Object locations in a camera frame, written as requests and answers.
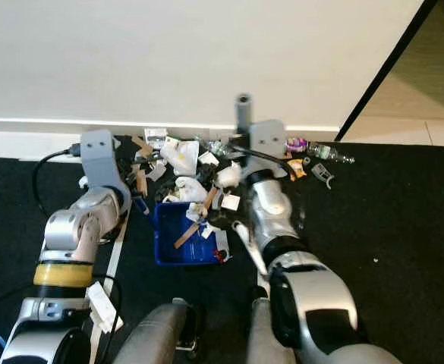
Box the grey handled broom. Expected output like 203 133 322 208
233 93 269 275

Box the blue plastic dustpan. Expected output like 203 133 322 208
152 201 230 266

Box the crumpled white tissue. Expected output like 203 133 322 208
214 163 244 190

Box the purple snack wrapper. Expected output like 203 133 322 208
285 136 307 151

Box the orange snack packet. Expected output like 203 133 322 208
286 158 306 179

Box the white plastic bag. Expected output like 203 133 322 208
172 176 211 206

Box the white paper with yellow stain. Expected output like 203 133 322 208
161 136 200 177

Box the grey plastic clip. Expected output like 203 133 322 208
311 163 336 190

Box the clear plastic bottle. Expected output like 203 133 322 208
309 144 357 165

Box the white printed label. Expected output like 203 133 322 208
143 127 169 145

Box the grey right robot leg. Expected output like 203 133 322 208
247 296 291 364

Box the grey robot leg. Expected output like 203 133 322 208
115 300 192 364
247 296 291 364

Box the grey left robot leg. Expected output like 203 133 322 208
115 300 192 364

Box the white rectangular box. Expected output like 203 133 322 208
85 281 124 334

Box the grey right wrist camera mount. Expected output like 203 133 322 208
248 119 288 172

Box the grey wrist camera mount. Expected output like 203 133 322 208
80 129 124 195
248 119 288 172

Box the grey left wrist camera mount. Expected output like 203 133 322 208
80 129 124 195

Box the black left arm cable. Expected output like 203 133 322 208
0 148 124 364

